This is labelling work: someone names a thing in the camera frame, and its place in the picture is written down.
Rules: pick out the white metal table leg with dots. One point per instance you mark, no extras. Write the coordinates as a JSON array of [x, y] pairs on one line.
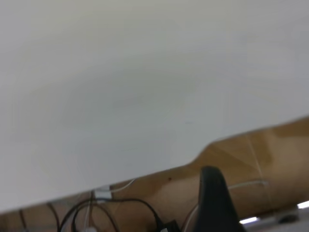
[[103, 193]]

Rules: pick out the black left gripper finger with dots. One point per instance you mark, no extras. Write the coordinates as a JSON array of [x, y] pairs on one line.
[[212, 205]]

